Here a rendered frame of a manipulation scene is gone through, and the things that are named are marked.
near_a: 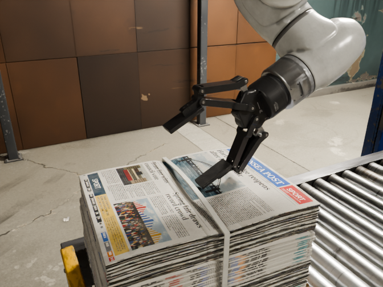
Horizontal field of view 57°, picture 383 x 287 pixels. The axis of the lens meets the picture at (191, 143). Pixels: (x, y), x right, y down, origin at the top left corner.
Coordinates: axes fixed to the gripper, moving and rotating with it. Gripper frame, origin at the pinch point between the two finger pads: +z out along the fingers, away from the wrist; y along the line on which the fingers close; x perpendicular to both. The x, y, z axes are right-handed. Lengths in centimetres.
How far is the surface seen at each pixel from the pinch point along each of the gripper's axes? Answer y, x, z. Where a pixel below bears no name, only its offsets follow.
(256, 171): 13.2, -0.2, -10.5
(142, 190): 2.9, 3.8, 10.1
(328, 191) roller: 53, 15, -36
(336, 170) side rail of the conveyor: 58, 22, -47
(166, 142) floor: 143, 244, -38
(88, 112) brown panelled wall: 90, 287, 5
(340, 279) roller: 41.6, -13.0, -13.0
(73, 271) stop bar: 15.5, 12.6, 31.6
